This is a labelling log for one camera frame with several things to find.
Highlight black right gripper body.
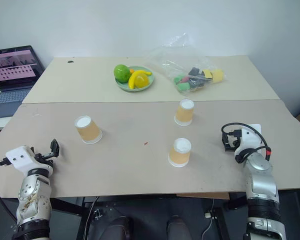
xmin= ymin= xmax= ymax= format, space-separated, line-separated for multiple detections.
xmin=221 ymin=129 xmax=242 ymax=148

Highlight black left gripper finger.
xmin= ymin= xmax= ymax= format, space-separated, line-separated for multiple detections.
xmin=49 ymin=138 xmax=61 ymax=158

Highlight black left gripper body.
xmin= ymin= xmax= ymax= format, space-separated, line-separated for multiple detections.
xmin=30 ymin=146 xmax=55 ymax=168

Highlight brown paper cup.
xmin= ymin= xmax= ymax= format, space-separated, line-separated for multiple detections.
xmin=174 ymin=98 xmax=195 ymax=127
xmin=167 ymin=137 xmax=192 ymax=168
xmin=74 ymin=115 xmax=103 ymax=145

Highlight brown cardboard sheet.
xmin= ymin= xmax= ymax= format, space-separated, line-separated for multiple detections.
xmin=175 ymin=191 xmax=230 ymax=200

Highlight yellow foam cylinder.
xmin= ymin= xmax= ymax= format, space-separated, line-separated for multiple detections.
xmin=209 ymin=69 xmax=225 ymax=84

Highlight black toy pieces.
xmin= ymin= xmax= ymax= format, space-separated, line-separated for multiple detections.
xmin=188 ymin=66 xmax=214 ymax=90

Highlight dark blue laptop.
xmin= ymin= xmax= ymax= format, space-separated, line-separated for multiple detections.
xmin=0 ymin=45 xmax=45 ymax=120

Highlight light green plate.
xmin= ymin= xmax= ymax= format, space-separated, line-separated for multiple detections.
xmin=115 ymin=65 xmax=156 ymax=92

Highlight dark rounded shape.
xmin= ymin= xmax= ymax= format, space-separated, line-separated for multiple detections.
xmin=105 ymin=215 xmax=131 ymax=240
xmin=166 ymin=215 xmax=192 ymax=240

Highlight yellow toy lemon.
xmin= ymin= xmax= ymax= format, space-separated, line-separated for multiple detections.
xmin=134 ymin=74 xmax=150 ymax=89

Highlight green toy fruit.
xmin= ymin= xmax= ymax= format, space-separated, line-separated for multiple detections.
xmin=113 ymin=64 xmax=131 ymax=83

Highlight clear plastic bag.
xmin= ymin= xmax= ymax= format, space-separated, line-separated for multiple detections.
xmin=142 ymin=32 xmax=228 ymax=95

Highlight yellow toy banana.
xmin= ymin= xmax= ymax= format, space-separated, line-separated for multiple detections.
xmin=128 ymin=69 xmax=153 ymax=90

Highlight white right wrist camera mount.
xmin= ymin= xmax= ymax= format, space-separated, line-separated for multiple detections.
xmin=233 ymin=123 xmax=264 ymax=156

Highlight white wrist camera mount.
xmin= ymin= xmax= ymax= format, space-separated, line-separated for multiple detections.
xmin=4 ymin=145 xmax=39 ymax=174
xmin=233 ymin=123 xmax=264 ymax=156

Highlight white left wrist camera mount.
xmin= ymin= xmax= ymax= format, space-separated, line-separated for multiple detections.
xmin=4 ymin=145 xmax=39 ymax=174

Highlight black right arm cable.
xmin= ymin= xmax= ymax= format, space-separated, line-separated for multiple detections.
xmin=220 ymin=122 xmax=272 ymax=164

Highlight white cable with plug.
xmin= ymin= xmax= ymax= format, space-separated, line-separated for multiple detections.
xmin=201 ymin=198 xmax=216 ymax=240

